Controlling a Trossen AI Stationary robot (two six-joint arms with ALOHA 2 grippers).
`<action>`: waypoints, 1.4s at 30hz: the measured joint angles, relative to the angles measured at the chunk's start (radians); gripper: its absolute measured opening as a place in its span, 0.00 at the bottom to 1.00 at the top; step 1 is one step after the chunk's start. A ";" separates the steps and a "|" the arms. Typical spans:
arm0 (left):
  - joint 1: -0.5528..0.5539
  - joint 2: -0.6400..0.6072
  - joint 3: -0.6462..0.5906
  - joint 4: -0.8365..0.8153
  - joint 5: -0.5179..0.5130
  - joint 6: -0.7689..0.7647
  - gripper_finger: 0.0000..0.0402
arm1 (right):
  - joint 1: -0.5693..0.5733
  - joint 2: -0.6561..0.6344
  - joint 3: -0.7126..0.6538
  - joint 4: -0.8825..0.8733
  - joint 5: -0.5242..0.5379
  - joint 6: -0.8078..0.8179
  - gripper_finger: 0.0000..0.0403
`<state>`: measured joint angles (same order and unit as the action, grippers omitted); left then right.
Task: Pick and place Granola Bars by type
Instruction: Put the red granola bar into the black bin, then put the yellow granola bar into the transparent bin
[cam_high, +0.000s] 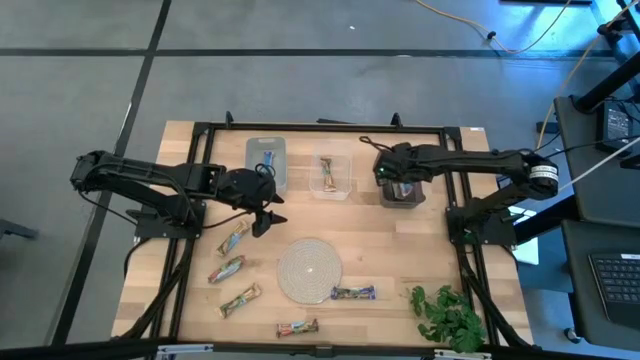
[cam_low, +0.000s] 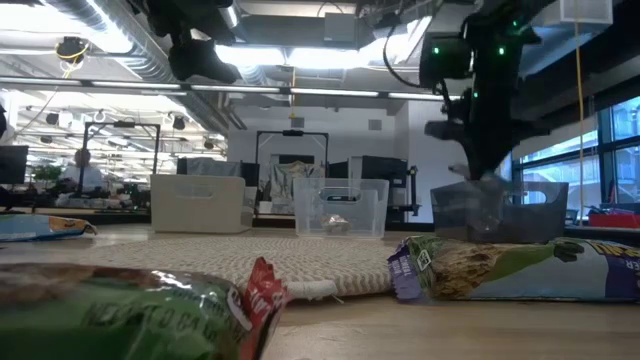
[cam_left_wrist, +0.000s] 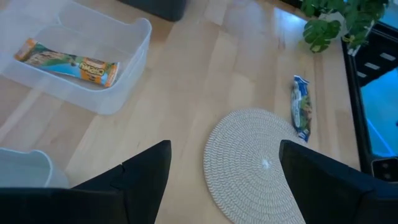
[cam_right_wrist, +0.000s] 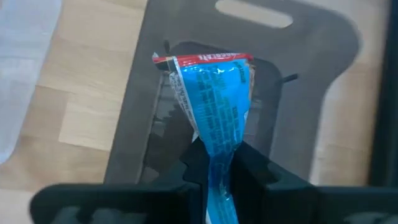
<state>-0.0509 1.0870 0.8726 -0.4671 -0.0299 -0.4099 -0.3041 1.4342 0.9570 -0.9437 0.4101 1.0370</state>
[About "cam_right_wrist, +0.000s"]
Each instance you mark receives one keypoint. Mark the grey plastic bin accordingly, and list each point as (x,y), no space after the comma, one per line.
(311,77)

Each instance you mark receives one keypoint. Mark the black table frame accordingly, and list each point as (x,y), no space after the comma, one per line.
(385,93)

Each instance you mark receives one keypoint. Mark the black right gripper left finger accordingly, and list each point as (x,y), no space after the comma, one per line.
(186,202)

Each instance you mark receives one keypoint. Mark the blue granola bar red end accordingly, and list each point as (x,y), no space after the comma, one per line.
(217,109)

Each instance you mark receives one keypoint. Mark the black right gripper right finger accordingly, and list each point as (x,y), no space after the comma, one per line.
(273,202)

